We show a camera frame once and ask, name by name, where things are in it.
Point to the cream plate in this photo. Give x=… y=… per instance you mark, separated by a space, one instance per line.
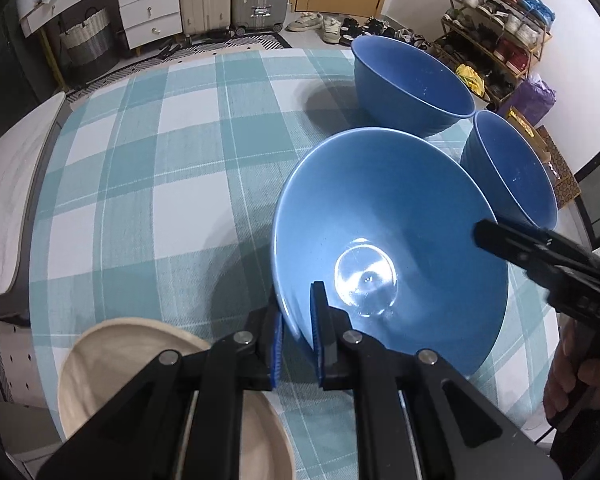
x=145 y=384

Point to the blue bowl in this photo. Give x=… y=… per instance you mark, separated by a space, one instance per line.
x=509 y=173
x=407 y=89
x=384 y=220

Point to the white marble side table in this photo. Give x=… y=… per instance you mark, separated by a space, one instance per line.
x=21 y=150

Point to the purple plastic bag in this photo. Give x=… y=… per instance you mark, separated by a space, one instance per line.
x=533 y=99

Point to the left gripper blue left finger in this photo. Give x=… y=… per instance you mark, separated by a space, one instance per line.
x=255 y=359

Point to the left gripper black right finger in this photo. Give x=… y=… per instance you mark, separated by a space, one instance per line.
x=416 y=416

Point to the person's right hand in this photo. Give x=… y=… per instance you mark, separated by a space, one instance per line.
x=564 y=374

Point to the woven laundry basket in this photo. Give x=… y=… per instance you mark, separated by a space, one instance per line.
x=90 y=43

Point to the teal checked tablecloth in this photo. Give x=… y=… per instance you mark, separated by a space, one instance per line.
x=159 y=195

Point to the wooden shoe rack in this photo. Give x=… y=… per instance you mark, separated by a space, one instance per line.
x=500 y=40

